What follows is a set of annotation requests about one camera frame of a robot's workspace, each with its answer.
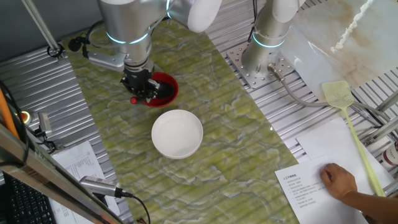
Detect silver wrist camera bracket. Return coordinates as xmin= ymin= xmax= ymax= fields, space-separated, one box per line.
xmin=86 ymin=50 xmax=129 ymax=73

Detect white ceramic bowl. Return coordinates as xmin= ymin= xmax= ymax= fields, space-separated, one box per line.
xmin=151 ymin=109 xmax=205 ymax=160

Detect white beige marble board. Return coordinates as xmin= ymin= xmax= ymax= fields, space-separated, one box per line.
xmin=281 ymin=0 xmax=398 ymax=102

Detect silver depth camera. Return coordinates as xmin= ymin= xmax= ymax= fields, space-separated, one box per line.
xmin=79 ymin=175 xmax=124 ymax=199

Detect large aluminium frame beam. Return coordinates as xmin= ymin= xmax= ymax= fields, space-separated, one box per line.
xmin=0 ymin=123 xmax=125 ymax=224

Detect red yellow emergency stop button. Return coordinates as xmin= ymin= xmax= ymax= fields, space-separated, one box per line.
xmin=16 ymin=110 xmax=32 ymax=126

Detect green marble pattern mat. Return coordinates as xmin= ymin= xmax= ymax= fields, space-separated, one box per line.
xmin=62 ymin=18 xmax=301 ymax=224

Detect silver camera clamp stand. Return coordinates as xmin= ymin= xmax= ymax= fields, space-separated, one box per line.
xmin=32 ymin=126 xmax=59 ymax=154

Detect black camera cable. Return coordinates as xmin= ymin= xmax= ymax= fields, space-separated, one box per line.
xmin=119 ymin=190 xmax=152 ymax=224

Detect yellow fly swatter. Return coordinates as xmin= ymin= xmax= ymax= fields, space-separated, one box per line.
xmin=321 ymin=80 xmax=386 ymax=197

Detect person right hand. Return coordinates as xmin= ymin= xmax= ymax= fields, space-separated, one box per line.
xmin=319 ymin=162 xmax=358 ymax=202

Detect red bowl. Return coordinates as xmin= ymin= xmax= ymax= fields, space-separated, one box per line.
xmin=142 ymin=72 xmax=180 ymax=108

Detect black loose cables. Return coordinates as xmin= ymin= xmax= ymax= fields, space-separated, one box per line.
xmin=0 ymin=80 xmax=31 ymax=167

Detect red white can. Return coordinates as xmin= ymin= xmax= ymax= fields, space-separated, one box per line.
xmin=381 ymin=141 xmax=398 ymax=171

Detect black keyboard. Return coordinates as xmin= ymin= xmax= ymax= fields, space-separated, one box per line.
xmin=2 ymin=172 xmax=57 ymax=224

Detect orange tube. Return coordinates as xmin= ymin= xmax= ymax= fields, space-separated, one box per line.
xmin=0 ymin=88 xmax=20 ymax=140

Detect printed table paper sheet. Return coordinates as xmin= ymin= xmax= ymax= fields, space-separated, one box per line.
xmin=49 ymin=140 xmax=121 ymax=224

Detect small silver camera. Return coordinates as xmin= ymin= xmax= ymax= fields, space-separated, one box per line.
xmin=37 ymin=111 xmax=53 ymax=135

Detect thin metal pole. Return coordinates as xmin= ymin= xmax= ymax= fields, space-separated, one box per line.
xmin=21 ymin=0 xmax=67 ymax=62

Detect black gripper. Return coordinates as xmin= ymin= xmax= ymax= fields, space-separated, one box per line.
xmin=120 ymin=67 xmax=162 ymax=105

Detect person right forearm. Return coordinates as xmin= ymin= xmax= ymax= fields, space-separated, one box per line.
xmin=340 ymin=189 xmax=398 ymax=224

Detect grey robot conduit cable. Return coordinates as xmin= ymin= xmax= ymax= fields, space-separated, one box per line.
xmin=267 ymin=63 xmax=391 ymax=124

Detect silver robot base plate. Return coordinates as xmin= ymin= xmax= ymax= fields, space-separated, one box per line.
xmin=226 ymin=42 xmax=295 ymax=90

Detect aluminium profile bar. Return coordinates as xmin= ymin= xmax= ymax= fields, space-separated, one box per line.
xmin=382 ymin=179 xmax=398 ymax=197
xmin=360 ymin=115 xmax=398 ymax=147
xmin=374 ymin=89 xmax=398 ymax=113

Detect blank white paper sheet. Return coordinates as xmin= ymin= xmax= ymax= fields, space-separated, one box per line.
xmin=296 ymin=116 xmax=395 ymax=203

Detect paper sheet with text list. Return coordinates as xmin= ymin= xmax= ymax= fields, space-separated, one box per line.
xmin=274 ymin=155 xmax=371 ymax=224

